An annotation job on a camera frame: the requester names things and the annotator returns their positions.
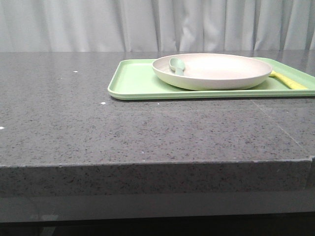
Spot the beige round plate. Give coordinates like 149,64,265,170
152,53,272,90

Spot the white curtain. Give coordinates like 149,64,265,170
0,0,315,52

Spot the sage green spoon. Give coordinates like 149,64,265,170
169,58,185,76

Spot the yellow plastic fork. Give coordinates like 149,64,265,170
269,70,308,90

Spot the light green tray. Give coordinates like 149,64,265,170
108,58,315,100

